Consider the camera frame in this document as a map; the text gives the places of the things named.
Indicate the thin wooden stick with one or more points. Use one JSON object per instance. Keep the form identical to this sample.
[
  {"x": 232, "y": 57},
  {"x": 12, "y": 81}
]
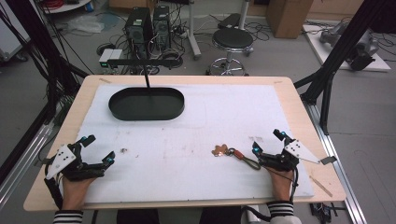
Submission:
[{"x": 320, "y": 186}]

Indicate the round white table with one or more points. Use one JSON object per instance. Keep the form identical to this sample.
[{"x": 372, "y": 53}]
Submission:
[{"x": 67, "y": 4}]

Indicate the clear plastic bag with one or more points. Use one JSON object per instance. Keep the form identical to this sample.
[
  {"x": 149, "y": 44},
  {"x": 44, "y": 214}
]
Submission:
[{"x": 85, "y": 24}]

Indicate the grey machine on platform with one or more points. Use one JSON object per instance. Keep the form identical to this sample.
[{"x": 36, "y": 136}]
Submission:
[{"x": 361, "y": 46}]

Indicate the small black parts on floor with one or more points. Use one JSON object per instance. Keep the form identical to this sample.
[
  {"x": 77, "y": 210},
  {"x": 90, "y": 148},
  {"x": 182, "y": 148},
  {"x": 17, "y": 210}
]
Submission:
[{"x": 323, "y": 211}]

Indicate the white platform board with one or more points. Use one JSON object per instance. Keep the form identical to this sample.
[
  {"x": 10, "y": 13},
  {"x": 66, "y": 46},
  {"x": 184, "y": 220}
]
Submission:
[{"x": 317, "y": 46}]

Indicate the flat black case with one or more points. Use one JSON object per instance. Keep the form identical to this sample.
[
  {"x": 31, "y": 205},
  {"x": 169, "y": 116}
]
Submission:
[{"x": 229, "y": 21}]

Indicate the white foam board mat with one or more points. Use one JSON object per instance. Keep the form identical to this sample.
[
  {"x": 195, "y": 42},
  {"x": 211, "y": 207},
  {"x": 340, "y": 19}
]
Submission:
[{"x": 186, "y": 130}]

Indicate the black oval tray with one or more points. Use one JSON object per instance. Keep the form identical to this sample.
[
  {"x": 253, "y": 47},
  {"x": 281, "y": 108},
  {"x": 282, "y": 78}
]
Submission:
[{"x": 146, "y": 105}]

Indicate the white cabinet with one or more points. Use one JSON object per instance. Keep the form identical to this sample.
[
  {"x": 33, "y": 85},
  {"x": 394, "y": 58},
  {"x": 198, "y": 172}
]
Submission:
[{"x": 11, "y": 37}]

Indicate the person's dark trouser legs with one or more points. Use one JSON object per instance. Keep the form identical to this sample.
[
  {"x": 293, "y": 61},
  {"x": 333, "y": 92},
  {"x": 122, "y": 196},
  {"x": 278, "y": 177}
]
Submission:
[{"x": 218, "y": 216}]

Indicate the black metal frame strut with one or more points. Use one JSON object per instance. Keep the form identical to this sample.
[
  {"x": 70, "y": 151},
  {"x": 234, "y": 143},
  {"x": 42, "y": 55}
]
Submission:
[
  {"x": 40, "y": 46},
  {"x": 339, "y": 53}
]

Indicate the narrow black computer tower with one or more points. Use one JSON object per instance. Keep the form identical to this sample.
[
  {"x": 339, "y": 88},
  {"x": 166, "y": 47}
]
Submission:
[{"x": 162, "y": 26}]

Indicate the brown cardboard box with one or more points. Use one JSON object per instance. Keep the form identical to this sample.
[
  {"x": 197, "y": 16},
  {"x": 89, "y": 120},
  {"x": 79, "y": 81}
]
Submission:
[{"x": 288, "y": 17}]

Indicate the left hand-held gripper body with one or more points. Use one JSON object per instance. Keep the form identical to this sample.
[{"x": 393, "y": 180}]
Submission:
[{"x": 62, "y": 158}]

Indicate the person's left hand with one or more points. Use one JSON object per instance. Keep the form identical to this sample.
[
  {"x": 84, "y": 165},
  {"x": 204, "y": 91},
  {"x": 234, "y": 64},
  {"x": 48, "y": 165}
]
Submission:
[{"x": 74, "y": 193}]

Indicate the black camera stand bar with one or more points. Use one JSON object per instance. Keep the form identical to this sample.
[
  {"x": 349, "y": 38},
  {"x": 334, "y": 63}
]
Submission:
[{"x": 141, "y": 62}]

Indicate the black round stool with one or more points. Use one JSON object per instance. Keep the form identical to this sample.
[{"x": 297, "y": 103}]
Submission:
[{"x": 232, "y": 40}]

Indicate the large black computer tower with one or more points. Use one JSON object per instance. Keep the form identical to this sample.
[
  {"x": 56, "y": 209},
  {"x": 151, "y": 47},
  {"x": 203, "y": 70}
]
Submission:
[{"x": 138, "y": 31}]

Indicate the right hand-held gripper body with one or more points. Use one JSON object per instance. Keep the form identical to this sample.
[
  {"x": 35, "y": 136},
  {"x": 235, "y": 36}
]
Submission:
[{"x": 299, "y": 151}]

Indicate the white metal table leg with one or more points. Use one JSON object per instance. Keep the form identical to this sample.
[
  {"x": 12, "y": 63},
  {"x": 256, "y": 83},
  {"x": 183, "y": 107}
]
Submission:
[{"x": 193, "y": 34}]

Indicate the aluminium rail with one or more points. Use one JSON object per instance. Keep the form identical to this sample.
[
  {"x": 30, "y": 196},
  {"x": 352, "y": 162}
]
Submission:
[
  {"x": 25, "y": 152},
  {"x": 336, "y": 168}
]

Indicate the person's right hand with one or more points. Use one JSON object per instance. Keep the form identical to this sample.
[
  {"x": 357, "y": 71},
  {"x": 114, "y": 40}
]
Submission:
[{"x": 281, "y": 185}]

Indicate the white box device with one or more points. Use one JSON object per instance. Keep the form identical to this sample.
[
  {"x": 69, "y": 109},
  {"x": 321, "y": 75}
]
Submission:
[{"x": 109, "y": 56}]

